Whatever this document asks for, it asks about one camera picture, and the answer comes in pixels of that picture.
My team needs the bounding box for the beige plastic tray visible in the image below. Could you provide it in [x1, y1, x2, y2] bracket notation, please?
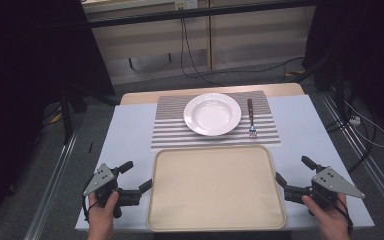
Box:
[145, 144, 287, 233]

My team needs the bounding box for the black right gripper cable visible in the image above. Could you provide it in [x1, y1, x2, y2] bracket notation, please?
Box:
[326, 196, 354, 236]

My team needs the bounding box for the person's right hand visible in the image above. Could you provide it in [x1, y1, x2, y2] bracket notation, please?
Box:
[301, 192, 352, 236]

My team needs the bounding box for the white cable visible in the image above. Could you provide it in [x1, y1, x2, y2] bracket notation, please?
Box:
[343, 99, 384, 149]

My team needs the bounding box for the white deep plate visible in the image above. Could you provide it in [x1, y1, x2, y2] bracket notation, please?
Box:
[182, 92, 243, 137]

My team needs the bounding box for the black metal stand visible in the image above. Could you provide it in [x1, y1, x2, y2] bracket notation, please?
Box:
[332, 56, 349, 120]

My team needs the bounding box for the fork with brown handle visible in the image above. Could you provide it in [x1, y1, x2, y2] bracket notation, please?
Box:
[246, 97, 259, 139]

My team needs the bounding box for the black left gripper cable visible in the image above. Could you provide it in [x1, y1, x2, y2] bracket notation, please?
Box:
[81, 178, 98, 224]

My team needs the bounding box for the black tripod stand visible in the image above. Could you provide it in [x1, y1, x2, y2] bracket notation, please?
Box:
[58, 83, 118, 146]

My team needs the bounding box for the dark curtain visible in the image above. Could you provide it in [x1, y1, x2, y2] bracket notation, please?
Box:
[301, 0, 384, 141]
[0, 0, 116, 214]

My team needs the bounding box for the black floor cable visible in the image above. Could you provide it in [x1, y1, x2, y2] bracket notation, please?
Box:
[325, 113, 378, 175]

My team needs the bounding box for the light wooden cabinet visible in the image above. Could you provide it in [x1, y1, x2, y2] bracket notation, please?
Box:
[80, 0, 317, 86]

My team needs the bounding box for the person's left hand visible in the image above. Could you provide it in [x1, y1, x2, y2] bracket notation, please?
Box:
[87, 190, 121, 233]

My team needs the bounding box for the long black hanging cable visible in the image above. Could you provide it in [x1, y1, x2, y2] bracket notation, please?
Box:
[179, 17, 307, 86]

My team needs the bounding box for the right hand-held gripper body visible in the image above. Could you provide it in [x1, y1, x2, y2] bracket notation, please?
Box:
[283, 165, 367, 217]

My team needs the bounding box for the aluminium floor rail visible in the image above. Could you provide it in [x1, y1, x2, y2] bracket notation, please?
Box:
[23, 128, 81, 240]
[317, 90, 384, 219]

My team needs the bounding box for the white wall socket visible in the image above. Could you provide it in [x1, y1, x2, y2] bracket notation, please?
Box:
[174, 0, 200, 11]

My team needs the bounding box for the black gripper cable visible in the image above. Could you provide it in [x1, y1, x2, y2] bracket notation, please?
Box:
[326, 196, 354, 236]
[81, 178, 98, 224]

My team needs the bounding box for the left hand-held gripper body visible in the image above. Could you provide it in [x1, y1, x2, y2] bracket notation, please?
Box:
[82, 162, 142, 220]

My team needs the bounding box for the grey striped placemat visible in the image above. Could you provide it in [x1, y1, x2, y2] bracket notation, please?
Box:
[150, 89, 283, 152]

